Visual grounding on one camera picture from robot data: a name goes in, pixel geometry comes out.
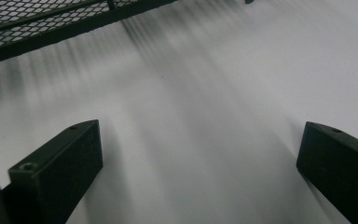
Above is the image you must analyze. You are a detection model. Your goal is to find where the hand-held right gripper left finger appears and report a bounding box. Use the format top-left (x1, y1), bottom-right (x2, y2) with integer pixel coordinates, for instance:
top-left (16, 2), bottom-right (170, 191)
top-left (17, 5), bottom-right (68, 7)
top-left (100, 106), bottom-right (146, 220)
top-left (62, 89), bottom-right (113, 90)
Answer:
top-left (1, 119), bottom-right (104, 224)

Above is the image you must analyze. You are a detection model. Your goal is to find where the black metal mesh rack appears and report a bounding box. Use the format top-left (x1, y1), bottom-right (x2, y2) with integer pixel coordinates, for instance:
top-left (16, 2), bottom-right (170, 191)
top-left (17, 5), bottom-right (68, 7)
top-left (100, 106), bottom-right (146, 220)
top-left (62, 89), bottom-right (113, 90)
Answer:
top-left (0, 0), bottom-right (179, 68)

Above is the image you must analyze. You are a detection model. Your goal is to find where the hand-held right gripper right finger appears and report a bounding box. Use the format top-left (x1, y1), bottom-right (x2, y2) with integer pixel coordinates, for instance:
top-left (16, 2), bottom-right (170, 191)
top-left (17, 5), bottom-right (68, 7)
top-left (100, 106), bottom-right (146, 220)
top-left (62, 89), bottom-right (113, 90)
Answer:
top-left (296, 120), bottom-right (358, 224)

